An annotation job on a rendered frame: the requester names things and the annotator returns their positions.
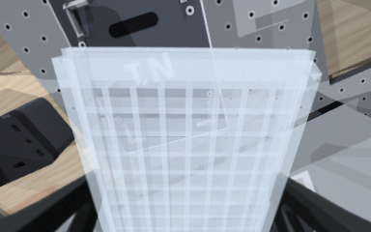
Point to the white multi-well plate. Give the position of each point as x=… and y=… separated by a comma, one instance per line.
x=200, y=161

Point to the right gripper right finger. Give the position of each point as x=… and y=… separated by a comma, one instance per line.
x=319, y=213

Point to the dark grey rectangular frame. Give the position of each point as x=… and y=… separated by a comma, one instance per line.
x=156, y=23

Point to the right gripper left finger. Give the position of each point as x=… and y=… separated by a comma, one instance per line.
x=52, y=211

